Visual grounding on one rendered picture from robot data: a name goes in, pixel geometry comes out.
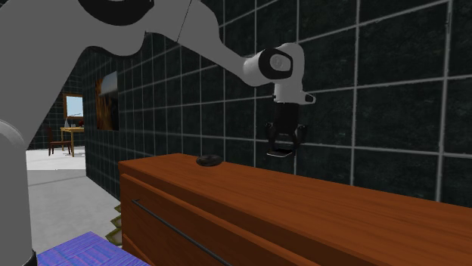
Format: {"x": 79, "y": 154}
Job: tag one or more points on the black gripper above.
{"x": 286, "y": 118}

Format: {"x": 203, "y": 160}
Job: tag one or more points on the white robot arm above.
{"x": 55, "y": 44}

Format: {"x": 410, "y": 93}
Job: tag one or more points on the brown wooden chest of drawers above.
{"x": 295, "y": 210}

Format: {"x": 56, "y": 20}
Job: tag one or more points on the black round flat object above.
{"x": 209, "y": 160}

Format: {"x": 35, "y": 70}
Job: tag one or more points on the wooden framed window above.
{"x": 74, "y": 106}

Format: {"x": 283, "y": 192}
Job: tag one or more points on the yellow wooden table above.
{"x": 72, "y": 130}

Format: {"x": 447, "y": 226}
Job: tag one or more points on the dark red wooden chair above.
{"x": 55, "y": 141}

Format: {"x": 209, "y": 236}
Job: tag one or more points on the brown wall picture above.
{"x": 107, "y": 107}

